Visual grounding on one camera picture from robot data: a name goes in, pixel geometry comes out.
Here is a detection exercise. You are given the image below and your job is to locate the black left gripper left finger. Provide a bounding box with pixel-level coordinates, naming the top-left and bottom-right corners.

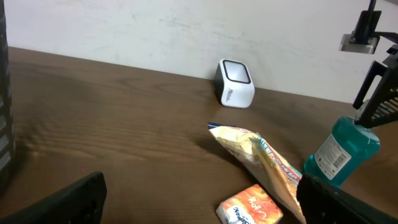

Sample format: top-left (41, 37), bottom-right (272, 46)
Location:
top-left (1, 171), bottom-right (107, 224)

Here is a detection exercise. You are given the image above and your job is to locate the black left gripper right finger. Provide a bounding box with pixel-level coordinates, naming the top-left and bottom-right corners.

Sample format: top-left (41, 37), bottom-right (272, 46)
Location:
top-left (297, 174), bottom-right (397, 224)

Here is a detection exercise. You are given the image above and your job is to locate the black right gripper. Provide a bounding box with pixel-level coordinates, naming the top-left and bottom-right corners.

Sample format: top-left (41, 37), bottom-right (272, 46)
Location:
top-left (353, 32), bottom-right (397, 128)

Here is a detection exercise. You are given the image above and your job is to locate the blue mouthwash bottle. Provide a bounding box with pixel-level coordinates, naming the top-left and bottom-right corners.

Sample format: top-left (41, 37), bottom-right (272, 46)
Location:
top-left (303, 116), bottom-right (381, 187)

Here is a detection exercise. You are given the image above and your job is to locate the small orange snack packet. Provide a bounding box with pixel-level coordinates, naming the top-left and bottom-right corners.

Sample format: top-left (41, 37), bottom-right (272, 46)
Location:
top-left (216, 184), bottom-right (284, 224)

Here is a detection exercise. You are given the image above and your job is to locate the yellow snack bag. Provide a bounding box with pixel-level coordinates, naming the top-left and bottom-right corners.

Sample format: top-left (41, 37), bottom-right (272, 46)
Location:
top-left (208, 123), bottom-right (307, 223)

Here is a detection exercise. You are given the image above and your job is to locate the white barcode scanner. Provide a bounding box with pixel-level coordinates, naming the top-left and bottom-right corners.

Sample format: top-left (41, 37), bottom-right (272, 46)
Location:
top-left (214, 58), bottom-right (255, 108)

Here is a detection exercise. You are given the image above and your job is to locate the grey plastic shopping basket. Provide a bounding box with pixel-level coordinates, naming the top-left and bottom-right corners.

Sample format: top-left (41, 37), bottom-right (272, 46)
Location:
top-left (0, 0), bottom-right (16, 194)

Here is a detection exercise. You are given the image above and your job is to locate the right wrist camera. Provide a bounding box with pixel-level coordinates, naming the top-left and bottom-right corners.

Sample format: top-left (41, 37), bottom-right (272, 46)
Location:
top-left (339, 0), bottom-right (381, 54)

